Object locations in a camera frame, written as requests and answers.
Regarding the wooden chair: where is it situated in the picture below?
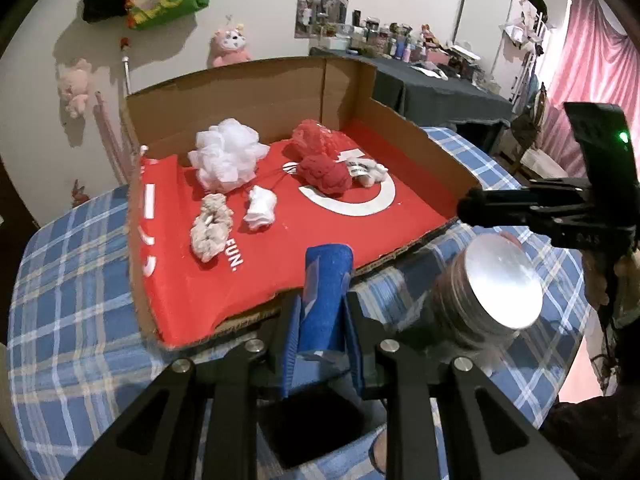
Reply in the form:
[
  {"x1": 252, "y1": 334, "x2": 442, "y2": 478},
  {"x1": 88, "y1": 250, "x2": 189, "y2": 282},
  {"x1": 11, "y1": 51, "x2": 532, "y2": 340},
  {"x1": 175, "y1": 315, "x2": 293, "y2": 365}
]
[{"x1": 510, "y1": 82, "x2": 551, "y2": 171}]

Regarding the black square tin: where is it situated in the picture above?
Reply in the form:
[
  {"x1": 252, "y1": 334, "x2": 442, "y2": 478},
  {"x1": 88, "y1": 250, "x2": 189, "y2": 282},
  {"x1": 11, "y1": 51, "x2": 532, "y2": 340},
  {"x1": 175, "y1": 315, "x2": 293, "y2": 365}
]
[{"x1": 257, "y1": 380, "x2": 366, "y2": 471}]

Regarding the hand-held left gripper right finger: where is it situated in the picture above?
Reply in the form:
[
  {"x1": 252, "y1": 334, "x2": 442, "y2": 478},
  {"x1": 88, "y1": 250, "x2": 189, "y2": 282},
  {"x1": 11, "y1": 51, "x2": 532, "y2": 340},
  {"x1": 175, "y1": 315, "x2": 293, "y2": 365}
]
[{"x1": 340, "y1": 290, "x2": 581, "y2": 480}]

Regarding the white mesh pouf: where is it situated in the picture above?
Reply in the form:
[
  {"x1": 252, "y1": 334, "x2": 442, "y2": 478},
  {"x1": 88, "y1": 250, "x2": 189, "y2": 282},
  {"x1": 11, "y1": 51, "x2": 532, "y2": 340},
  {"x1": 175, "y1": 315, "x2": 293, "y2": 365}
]
[{"x1": 187, "y1": 117, "x2": 271, "y2": 193}]

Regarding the brown round disc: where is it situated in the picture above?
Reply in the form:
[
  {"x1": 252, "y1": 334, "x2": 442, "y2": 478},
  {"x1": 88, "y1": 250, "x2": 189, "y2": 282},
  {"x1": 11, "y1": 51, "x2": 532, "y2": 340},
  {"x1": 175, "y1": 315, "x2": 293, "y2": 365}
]
[{"x1": 370, "y1": 427, "x2": 391, "y2": 477}]

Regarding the person's dark clothing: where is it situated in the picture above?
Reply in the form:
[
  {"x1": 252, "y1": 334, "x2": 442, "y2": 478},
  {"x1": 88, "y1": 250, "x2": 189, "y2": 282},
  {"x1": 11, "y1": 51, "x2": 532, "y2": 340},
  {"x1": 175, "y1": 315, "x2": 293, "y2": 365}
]
[{"x1": 540, "y1": 390, "x2": 640, "y2": 480}]

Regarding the small white cloth piece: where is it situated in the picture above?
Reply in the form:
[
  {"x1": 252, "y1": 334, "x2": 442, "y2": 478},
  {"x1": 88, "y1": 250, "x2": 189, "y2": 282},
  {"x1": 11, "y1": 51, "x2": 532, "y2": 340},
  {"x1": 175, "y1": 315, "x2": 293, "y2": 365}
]
[{"x1": 345, "y1": 157, "x2": 390, "y2": 188}]

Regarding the light pink plush toy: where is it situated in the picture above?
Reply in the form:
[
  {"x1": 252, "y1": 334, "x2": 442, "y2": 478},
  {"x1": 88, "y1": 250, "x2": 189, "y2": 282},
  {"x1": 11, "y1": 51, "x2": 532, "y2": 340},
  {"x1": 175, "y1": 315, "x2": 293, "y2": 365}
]
[{"x1": 56, "y1": 57, "x2": 94, "y2": 119}]

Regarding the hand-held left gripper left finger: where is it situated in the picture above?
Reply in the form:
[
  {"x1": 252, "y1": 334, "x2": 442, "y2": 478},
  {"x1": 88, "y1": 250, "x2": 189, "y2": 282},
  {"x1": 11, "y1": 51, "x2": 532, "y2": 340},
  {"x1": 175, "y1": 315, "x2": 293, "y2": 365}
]
[{"x1": 65, "y1": 292, "x2": 306, "y2": 480}]

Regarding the pink plush toy white face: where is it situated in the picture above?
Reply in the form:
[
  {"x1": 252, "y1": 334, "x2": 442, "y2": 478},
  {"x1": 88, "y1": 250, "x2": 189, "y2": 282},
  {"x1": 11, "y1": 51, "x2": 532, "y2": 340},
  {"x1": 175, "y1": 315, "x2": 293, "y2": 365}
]
[{"x1": 207, "y1": 24, "x2": 252, "y2": 68}]

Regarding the person's right hand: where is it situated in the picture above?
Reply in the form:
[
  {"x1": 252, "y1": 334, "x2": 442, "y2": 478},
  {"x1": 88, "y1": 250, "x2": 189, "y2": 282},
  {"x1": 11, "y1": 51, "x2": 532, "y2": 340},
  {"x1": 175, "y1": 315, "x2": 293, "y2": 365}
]
[{"x1": 585, "y1": 247, "x2": 640, "y2": 311}]

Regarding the silver round tin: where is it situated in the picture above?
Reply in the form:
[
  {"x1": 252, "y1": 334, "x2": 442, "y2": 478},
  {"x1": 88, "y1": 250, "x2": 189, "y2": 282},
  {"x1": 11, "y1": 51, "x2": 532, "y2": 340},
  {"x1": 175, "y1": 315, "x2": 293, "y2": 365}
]
[{"x1": 430, "y1": 234, "x2": 545, "y2": 351}]

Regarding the blue bandage roll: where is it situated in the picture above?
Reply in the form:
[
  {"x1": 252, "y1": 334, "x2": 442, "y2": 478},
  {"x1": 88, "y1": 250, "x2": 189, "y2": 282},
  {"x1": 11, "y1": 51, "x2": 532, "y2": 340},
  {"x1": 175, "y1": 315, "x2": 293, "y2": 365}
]
[{"x1": 297, "y1": 244, "x2": 355, "y2": 363}]

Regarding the red-tipped rod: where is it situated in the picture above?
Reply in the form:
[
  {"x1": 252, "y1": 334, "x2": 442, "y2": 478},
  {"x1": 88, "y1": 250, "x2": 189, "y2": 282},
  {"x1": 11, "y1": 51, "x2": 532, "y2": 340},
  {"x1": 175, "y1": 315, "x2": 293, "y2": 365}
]
[{"x1": 120, "y1": 37, "x2": 134, "y2": 97}]

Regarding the beige scrunchie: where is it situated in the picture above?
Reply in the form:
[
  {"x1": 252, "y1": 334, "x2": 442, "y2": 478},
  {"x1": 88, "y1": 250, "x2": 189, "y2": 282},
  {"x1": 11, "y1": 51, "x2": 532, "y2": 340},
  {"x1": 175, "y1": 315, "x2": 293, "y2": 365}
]
[{"x1": 190, "y1": 192, "x2": 236, "y2": 263}]

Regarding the dark covered side table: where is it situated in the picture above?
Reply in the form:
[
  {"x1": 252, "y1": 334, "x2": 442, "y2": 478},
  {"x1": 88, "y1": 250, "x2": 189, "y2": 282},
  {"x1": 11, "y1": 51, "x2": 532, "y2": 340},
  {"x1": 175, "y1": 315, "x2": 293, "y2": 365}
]
[{"x1": 310, "y1": 46, "x2": 513, "y2": 127}]

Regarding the red mesh pouf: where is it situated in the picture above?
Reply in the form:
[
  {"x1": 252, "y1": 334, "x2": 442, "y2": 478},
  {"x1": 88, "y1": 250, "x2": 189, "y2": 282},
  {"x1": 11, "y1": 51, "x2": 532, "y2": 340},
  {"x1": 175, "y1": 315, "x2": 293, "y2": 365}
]
[{"x1": 290, "y1": 119, "x2": 346, "y2": 161}]

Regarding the cardboard box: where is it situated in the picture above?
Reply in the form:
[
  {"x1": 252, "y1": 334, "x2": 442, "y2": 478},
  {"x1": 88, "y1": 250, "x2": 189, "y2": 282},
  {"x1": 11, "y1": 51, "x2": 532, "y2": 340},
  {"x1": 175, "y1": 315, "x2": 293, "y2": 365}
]
[{"x1": 120, "y1": 55, "x2": 483, "y2": 351}]

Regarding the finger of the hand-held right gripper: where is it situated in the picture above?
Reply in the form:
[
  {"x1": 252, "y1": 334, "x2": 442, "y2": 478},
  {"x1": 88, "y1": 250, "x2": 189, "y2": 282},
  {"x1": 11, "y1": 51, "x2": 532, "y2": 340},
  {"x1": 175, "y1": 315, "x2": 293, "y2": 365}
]
[{"x1": 457, "y1": 185, "x2": 539, "y2": 229}]

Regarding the blue plaid tablecloth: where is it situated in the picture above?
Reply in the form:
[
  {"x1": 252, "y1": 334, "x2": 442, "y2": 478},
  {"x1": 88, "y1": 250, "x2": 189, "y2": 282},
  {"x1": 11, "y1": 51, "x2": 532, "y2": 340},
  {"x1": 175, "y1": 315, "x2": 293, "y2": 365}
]
[{"x1": 7, "y1": 125, "x2": 593, "y2": 480}]

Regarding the red yarn ball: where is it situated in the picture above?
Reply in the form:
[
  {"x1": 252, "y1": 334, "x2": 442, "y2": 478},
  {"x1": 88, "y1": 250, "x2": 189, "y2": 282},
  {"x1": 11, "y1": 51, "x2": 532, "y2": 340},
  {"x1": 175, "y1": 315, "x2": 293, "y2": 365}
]
[{"x1": 247, "y1": 152, "x2": 353, "y2": 198}]

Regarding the cluster of bottles and figurines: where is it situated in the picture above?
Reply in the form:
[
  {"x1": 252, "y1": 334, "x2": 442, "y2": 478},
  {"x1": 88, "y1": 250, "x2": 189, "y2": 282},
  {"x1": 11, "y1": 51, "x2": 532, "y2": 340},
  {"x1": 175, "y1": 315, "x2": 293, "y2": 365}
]
[{"x1": 320, "y1": 7, "x2": 501, "y2": 81}]

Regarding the pink curtain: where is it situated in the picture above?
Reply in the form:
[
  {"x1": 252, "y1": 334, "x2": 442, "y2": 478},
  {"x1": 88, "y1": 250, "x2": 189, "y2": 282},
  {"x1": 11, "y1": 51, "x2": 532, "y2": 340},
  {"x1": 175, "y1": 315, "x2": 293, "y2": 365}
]
[{"x1": 542, "y1": 0, "x2": 640, "y2": 176}]

